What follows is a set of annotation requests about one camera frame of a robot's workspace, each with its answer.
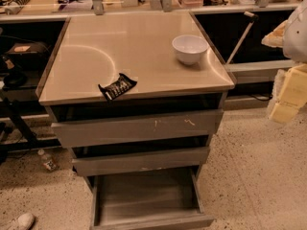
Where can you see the black snack packet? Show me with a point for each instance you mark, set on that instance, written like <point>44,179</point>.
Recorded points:
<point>117,88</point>

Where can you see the plastic water bottle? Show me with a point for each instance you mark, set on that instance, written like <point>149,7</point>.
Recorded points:
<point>47,160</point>

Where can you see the black bag with label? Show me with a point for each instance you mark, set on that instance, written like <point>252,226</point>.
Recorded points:
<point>30,55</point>

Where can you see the grey drawer cabinet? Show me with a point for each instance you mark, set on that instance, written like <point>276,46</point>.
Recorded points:
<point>94,50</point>

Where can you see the white sneaker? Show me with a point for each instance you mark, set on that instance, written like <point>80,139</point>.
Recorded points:
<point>23,222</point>

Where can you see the white bowl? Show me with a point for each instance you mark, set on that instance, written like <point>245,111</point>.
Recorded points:
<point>189,48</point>

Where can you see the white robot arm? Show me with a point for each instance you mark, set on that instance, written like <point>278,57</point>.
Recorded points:
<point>295,34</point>

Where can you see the grey drawer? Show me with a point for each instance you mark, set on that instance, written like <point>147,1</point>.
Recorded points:
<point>141,162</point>
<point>137,128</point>
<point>154,200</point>

